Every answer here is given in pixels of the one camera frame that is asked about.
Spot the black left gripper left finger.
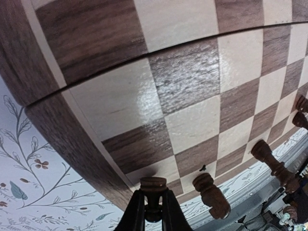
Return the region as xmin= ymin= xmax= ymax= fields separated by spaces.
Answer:
xmin=116 ymin=190 xmax=145 ymax=231

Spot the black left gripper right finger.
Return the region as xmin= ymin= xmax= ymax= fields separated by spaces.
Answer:
xmin=162 ymin=189 xmax=192 ymax=231

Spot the dark chess piece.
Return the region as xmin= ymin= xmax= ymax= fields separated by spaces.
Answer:
xmin=140 ymin=177 xmax=167 ymax=223
xmin=295 ymin=95 xmax=308 ymax=113
xmin=292 ymin=112 xmax=308 ymax=130
xmin=192 ymin=173 xmax=231 ymax=219
xmin=251 ymin=140 xmax=299 ymax=193

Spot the wooden chessboard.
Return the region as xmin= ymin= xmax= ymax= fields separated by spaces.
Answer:
xmin=0 ymin=0 xmax=308 ymax=215

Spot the floral patterned table mat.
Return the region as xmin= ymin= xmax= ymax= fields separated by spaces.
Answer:
xmin=0 ymin=79 xmax=308 ymax=231

